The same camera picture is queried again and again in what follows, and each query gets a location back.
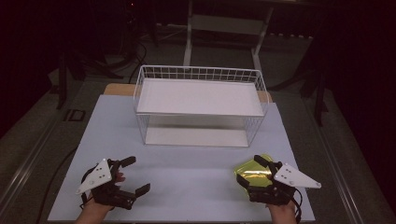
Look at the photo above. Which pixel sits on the person's left hand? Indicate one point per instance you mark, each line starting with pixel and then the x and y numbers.
pixel 93 213

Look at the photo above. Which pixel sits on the yellow-green shiny packet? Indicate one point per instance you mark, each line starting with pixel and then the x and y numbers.
pixel 254 175

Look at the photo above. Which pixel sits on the metal floor rail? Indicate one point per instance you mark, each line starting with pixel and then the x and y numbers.
pixel 337 161
pixel 28 165

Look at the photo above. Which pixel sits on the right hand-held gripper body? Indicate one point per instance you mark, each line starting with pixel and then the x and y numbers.
pixel 289 179

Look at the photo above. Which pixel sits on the white metal table frame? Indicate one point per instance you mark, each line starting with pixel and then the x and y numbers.
pixel 224 25

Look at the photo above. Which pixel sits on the person's right hand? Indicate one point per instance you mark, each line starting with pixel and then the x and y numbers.
pixel 282 214

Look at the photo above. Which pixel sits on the black metal stand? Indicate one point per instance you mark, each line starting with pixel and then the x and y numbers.
pixel 319 84
pixel 63 77

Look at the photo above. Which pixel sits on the black rectangular floor plate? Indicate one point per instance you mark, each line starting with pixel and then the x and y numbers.
pixel 74 115

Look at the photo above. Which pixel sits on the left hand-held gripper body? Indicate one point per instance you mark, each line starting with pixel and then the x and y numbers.
pixel 99 175

